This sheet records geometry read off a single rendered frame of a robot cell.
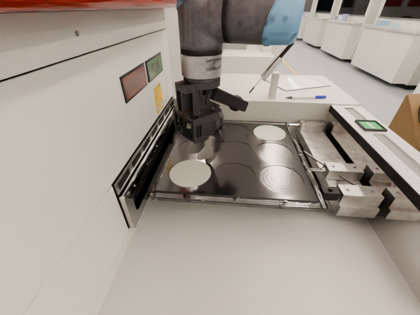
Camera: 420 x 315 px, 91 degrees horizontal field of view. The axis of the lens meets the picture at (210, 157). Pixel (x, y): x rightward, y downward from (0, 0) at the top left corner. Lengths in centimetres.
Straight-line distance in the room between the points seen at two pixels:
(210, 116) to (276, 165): 22
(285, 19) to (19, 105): 32
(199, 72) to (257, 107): 40
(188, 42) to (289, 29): 15
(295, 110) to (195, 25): 51
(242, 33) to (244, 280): 41
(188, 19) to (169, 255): 42
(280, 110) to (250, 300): 57
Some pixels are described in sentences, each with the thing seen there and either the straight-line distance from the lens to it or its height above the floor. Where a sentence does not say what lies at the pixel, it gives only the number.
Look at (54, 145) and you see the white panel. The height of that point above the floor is 110.
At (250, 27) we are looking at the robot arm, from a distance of 36.
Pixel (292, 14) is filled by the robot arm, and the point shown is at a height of 121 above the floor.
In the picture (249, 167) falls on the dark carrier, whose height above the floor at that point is 90.
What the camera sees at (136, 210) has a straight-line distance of 47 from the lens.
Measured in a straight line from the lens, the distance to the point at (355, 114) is 79.
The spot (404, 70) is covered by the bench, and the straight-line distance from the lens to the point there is 525.
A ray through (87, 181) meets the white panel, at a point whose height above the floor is 102.
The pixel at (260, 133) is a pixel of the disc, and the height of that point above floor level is 90.
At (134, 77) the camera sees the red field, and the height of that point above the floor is 111.
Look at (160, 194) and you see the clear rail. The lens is 46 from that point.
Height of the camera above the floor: 122
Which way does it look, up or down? 36 degrees down
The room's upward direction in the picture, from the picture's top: straight up
